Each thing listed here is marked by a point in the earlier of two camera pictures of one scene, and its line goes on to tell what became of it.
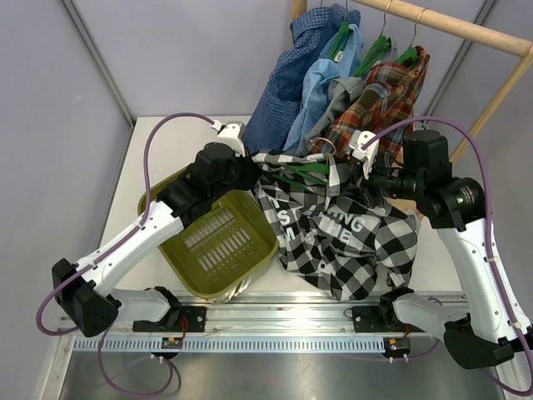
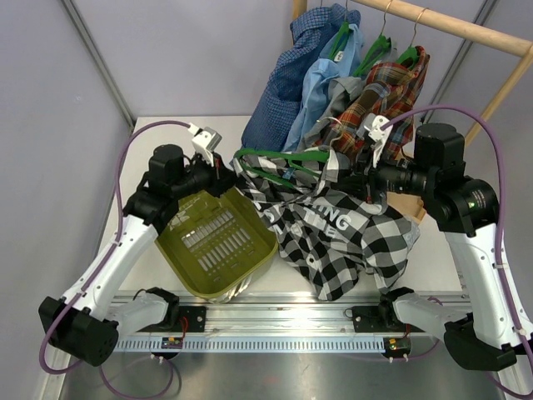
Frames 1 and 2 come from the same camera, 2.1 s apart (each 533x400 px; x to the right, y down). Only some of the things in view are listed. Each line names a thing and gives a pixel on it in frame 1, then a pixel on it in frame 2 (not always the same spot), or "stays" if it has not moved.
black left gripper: x=251 y=171 -> x=221 y=179
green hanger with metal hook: x=315 y=173 -> x=288 y=156
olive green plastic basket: x=221 y=247 stays
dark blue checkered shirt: x=313 y=32 stays
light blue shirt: x=319 y=78 stays
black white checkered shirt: x=341 y=238 stays
